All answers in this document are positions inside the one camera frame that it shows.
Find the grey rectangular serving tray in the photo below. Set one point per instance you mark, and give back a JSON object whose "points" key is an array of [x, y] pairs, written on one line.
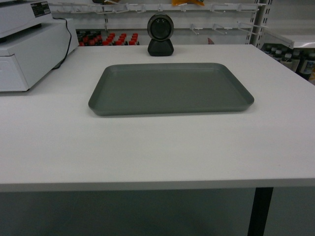
{"points": [[168, 88]]}

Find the black barcode scanner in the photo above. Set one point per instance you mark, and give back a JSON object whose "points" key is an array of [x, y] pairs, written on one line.
{"points": [[160, 28]]}

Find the red cap sauce bottles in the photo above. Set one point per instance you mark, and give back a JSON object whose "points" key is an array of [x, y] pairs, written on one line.
{"points": [[99, 38]]}

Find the white peg hook rack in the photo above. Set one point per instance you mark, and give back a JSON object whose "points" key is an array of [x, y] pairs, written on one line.
{"points": [[217, 21]]}

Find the black table leg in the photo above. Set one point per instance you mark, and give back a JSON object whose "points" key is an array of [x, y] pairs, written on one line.
{"points": [[260, 209]]}

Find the white cash register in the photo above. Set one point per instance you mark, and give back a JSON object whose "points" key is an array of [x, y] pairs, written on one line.
{"points": [[32, 43]]}

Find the dark bottles right shelf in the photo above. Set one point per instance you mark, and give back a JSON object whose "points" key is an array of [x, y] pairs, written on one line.
{"points": [[300, 61]]}

